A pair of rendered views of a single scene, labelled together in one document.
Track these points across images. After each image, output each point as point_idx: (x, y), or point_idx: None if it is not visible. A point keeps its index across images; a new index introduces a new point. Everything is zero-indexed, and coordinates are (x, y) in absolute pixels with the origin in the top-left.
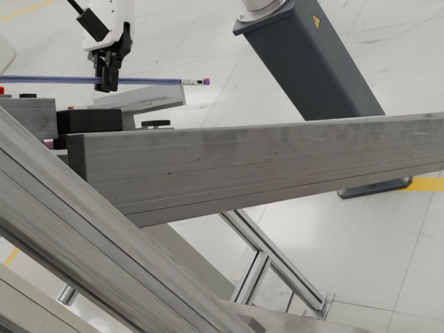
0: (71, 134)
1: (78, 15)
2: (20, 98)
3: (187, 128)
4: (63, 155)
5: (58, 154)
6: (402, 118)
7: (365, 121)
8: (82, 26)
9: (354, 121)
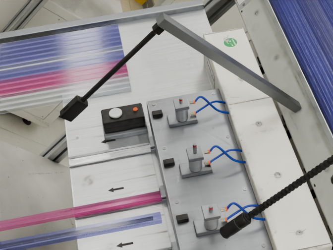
0: (202, 3)
1: (85, 102)
2: (169, 97)
3: (165, 5)
4: (204, 9)
5: (204, 11)
6: (27, 28)
7: (61, 22)
8: (83, 110)
9: (70, 21)
